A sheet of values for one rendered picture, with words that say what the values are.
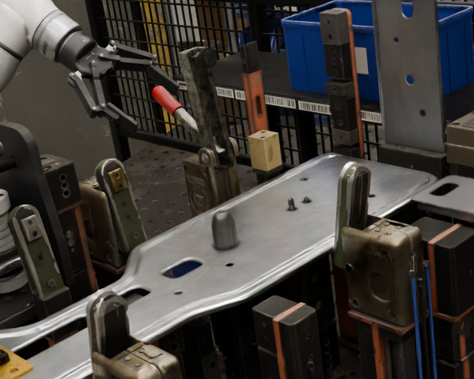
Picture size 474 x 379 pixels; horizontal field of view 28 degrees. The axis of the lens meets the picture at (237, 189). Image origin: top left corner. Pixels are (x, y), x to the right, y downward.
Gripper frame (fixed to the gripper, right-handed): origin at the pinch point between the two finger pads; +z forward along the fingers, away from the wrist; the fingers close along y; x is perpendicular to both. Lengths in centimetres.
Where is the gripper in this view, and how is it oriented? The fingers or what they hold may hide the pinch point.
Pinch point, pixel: (152, 105)
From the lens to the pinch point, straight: 182.6
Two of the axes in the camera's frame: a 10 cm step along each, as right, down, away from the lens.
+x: 2.7, -5.5, -7.9
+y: -5.4, 5.9, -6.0
